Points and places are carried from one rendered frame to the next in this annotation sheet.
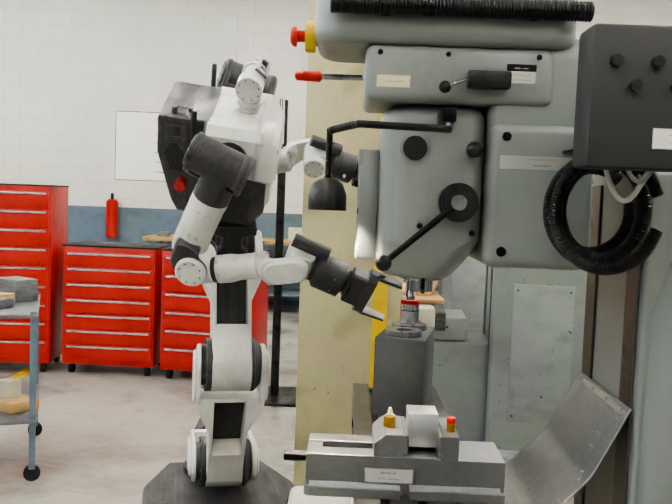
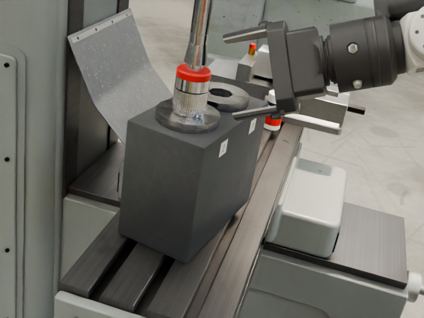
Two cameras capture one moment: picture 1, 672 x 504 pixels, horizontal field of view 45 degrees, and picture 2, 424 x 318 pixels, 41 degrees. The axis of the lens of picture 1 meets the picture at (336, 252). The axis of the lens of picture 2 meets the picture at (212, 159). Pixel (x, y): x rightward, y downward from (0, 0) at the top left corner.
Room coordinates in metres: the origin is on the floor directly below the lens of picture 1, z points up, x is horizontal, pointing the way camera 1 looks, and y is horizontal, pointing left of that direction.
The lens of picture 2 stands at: (2.74, -0.02, 1.45)
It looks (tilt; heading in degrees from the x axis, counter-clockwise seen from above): 27 degrees down; 191
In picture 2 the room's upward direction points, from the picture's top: 9 degrees clockwise
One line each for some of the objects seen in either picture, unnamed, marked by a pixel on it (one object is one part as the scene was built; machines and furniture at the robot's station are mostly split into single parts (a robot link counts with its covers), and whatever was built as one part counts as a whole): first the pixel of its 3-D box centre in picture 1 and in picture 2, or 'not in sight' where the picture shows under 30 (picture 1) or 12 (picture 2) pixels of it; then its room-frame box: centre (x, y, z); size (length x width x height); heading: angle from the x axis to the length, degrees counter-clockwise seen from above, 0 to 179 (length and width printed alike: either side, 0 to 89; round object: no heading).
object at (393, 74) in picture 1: (451, 84); not in sight; (1.57, -0.21, 1.68); 0.34 x 0.24 x 0.10; 89
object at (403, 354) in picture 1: (404, 366); (196, 161); (1.99, -0.18, 1.04); 0.22 x 0.12 x 0.20; 167
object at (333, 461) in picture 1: (403, 454); (276, 86); (1.43, -0.13, 1.00); 0.35 x 0.15 x 0.11; 89
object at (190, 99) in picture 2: (409, 313); (190, 93); (2.04, -0.19, 1.17); 0.05 x 0.05 x 0.05
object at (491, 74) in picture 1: (474, 82); not in sight; (1.44, -0.23, 1.66); 0.12 x 0.04 x 0.04; 89
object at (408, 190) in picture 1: (426, 193); not in sight; (1.57, -0.17, 1.47); 0.21 x 0.19 x 0.32; 179
